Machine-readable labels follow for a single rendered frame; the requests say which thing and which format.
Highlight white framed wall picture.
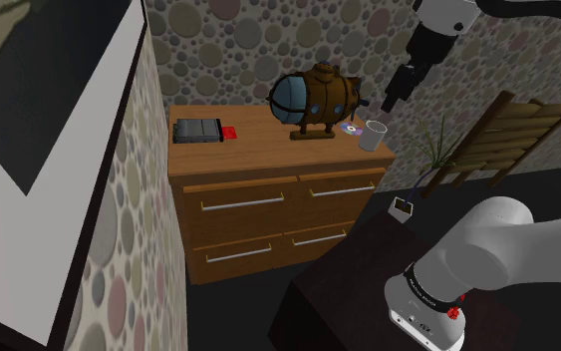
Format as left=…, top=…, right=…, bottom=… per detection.
left=0, top=0, right=149, bottom=349

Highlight brown submarine model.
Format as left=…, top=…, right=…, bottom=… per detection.
left=266, top=61, right=372, bottom=142

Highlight grey cup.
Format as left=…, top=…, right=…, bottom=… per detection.
left=358, top=120, right=389, bottom=153

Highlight black flat box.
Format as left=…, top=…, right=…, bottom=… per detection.
left=171, top=118, right=225, bottom=145

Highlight shiny compact disc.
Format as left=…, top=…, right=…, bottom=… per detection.
left=340, top=121, right=365, bottom=138

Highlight wooden chest of drawers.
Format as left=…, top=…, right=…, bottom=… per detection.
left=166, top=104, right=398, bottom=286

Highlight potted plant in white pot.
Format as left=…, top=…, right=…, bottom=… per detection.
left=388, top=115, right=466, bottom=225

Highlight wooden slatted rack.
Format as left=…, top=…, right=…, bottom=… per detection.
left=421, top=89, right=561, bottom=199

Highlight dark robot stand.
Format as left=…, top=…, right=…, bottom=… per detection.
left=267, top=209, right=525, bottom=351

